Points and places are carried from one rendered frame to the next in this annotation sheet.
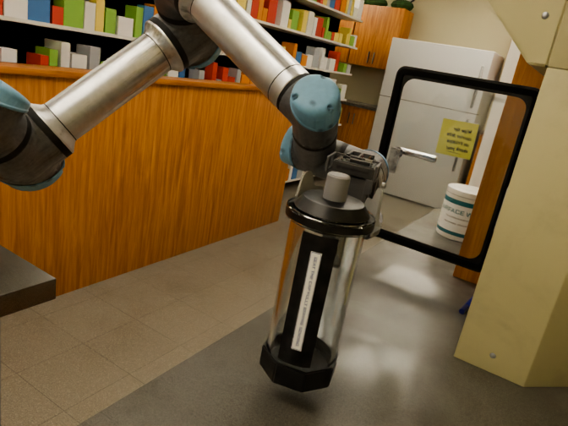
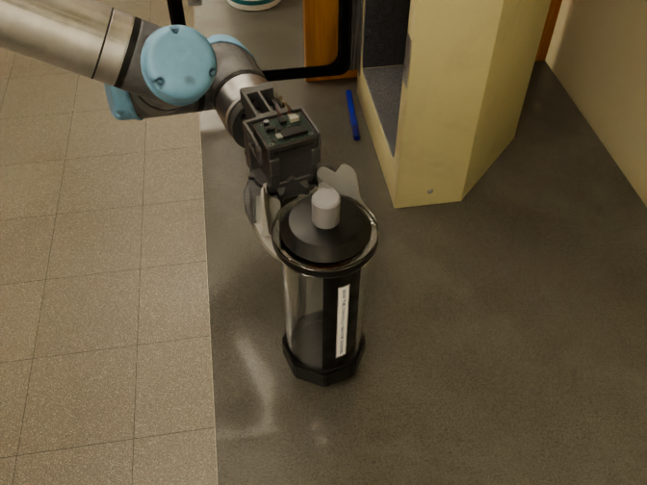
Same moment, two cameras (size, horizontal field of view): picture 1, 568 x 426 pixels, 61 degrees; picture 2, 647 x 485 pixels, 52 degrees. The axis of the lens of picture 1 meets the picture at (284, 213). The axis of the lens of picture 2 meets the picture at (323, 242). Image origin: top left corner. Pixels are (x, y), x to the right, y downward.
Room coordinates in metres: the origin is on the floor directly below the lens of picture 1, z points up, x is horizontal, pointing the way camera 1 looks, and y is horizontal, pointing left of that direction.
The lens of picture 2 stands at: (0.20, 0.23, 1.68)
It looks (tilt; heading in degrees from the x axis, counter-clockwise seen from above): 48 degrees down; 322
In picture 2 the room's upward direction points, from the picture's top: straight up
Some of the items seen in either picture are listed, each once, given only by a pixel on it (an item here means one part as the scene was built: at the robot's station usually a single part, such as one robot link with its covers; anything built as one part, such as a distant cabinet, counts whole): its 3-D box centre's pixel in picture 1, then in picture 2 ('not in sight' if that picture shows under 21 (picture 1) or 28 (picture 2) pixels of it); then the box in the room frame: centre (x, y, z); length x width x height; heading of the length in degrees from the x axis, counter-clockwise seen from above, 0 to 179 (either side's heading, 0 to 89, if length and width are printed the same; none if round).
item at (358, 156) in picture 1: (352, 185); (273, 143); (0.70, -0.09, 1.20); 0.12 x 0.08 x 0.09; 166
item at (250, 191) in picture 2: not in sight; (265, 197); (0.66, -0.05, 1.18); 0.09 x 0.05 x 0.02; 141
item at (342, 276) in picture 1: (314, 288); (323, 293); (0.56, -0.05, 1.09); 0.11 x 0.11 x 0.21
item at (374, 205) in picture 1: (373, 210); (348, 189); (0.59, -0.11, 1.20); 0.09 x 0.03 x 0.06; 10
